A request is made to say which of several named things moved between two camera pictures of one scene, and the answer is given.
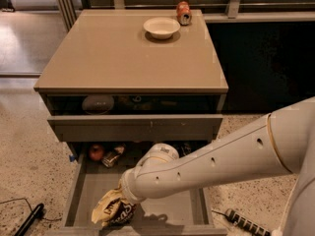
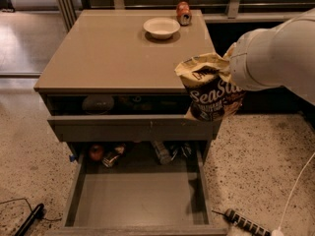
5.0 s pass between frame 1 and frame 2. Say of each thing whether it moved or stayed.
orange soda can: stayed
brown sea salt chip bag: moved
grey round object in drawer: stayed
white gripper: moved
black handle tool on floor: stayed
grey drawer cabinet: stayed
